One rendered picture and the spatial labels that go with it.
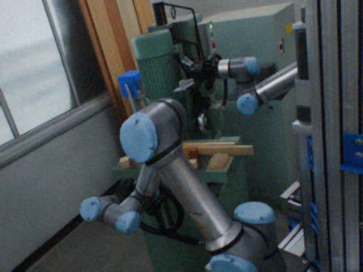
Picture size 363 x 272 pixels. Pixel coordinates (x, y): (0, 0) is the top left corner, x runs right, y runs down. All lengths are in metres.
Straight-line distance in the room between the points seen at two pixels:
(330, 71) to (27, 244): 2.47
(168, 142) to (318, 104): 0.39
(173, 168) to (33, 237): 2.15
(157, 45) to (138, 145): 0.77
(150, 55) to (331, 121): 0.89
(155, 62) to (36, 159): 1.51
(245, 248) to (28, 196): 2.10
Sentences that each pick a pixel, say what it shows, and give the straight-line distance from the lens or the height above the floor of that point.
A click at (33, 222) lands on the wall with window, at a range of 2.96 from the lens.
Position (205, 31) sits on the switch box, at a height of 1.44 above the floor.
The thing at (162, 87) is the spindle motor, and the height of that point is 1.28.
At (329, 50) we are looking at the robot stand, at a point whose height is 1.48.
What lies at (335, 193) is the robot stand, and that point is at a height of 1.09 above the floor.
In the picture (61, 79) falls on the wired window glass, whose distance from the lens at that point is 3.11.
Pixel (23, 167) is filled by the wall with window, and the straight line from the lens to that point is 2.83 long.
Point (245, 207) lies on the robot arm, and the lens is 1.14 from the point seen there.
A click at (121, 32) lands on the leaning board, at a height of 1.37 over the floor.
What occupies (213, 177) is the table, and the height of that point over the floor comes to 0.87.
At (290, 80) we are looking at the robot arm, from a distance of 1.35.
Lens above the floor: 1.70
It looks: 23 degrees down
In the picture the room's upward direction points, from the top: 12 degrees counter-clockwise
